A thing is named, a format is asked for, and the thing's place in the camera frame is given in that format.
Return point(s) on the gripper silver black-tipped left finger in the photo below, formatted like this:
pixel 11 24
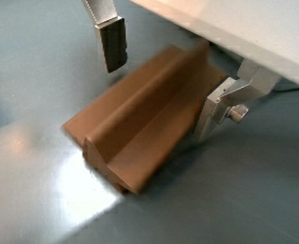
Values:
pixel 111 30

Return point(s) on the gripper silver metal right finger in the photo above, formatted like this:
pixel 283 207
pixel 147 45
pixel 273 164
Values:
pixel 226 102

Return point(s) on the brown star prism block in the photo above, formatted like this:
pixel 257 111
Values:
pixel 128 130

